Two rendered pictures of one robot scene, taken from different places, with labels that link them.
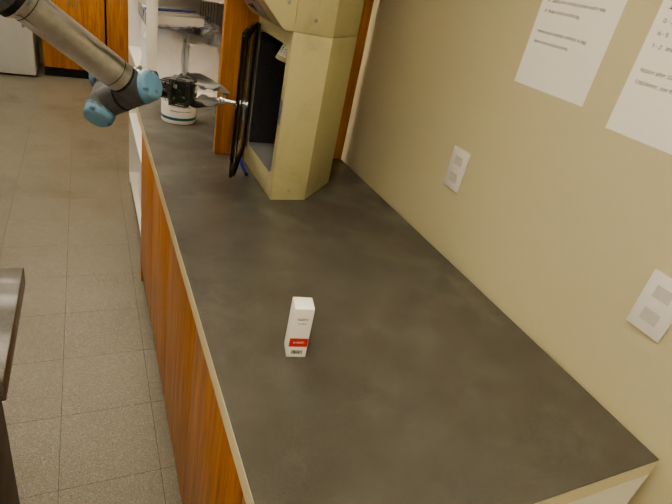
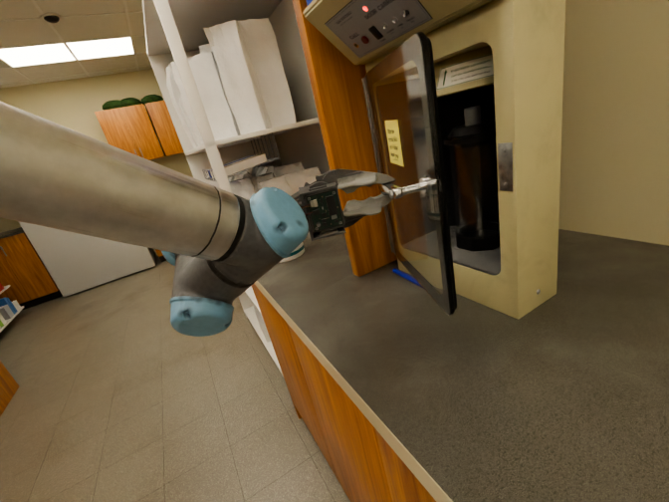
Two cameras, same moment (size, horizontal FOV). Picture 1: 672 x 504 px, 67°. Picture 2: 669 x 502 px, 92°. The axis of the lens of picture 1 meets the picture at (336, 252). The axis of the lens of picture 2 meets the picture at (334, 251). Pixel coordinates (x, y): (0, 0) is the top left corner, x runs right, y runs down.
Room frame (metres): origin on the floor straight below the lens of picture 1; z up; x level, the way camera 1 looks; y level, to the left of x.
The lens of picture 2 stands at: (0.90, 0.46, 1.31)
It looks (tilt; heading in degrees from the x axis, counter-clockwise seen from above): 21 degrees down; 5
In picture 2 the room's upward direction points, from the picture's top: 13 degrees counter-clockwise
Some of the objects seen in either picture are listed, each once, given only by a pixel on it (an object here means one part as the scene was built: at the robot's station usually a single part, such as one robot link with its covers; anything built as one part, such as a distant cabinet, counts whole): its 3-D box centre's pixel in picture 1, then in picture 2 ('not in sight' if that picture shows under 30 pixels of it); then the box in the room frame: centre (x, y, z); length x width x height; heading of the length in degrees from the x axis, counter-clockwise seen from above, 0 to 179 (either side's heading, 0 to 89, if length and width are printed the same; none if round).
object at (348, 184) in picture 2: (211, 87); (366, 181); (1.40, 0.43, 1.22); 0.09 x 0.06 x 0.03; 97
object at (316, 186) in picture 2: (172, 88); (304, 211); (1.38, 0.54, 1.20); 0.12 x 0.09 x 0.08; 97
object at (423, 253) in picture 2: (243, 98); (403, 181); (1.49, 0.37, 1.19); 0.30 x 0.01 x 0.40; 8
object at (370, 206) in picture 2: (210, 102); (371, 207); (1.40, 0.43, 1.18); 0.09 x 0.06 x 0.03; 97
